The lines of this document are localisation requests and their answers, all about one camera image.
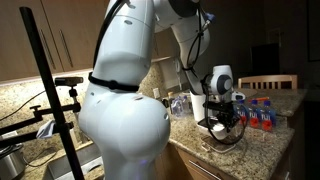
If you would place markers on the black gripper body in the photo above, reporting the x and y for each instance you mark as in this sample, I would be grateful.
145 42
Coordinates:
226 115

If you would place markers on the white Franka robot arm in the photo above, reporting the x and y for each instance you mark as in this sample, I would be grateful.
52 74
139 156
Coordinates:
126 116

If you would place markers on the Fiji water bottle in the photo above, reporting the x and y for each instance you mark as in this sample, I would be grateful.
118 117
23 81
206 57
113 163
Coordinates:
267 116
255 115
240 111

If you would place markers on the orange pen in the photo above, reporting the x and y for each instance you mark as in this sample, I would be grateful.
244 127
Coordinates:
260 99

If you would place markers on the wooden slat-back chair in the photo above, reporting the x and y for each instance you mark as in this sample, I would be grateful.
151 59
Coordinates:
266 78

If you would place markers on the wooden base cabinet drawers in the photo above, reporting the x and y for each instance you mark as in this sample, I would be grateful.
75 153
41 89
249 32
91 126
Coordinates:
186 166

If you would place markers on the black bottle wooden cap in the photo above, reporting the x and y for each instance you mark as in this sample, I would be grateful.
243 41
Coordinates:
170 103

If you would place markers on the stainless steel sink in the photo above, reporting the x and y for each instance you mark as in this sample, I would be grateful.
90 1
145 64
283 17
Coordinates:
66 163

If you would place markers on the black tripod pole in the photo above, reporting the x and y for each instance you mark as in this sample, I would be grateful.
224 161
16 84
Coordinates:
50 90

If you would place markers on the white cloth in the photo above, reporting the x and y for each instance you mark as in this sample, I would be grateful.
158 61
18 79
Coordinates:
46 129

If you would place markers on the stainless steel pot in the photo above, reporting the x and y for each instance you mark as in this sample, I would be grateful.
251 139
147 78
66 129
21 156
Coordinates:
11 165

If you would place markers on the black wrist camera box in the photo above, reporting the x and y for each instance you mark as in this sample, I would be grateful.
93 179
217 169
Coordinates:
218 105

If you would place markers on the white wall outlet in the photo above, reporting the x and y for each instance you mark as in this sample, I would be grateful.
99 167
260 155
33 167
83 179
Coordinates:
156 93

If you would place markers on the black exterior camera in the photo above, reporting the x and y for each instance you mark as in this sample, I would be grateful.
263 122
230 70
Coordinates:
68 81

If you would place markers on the wooden wall cabinets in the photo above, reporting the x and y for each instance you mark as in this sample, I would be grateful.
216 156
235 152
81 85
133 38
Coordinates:
20 40

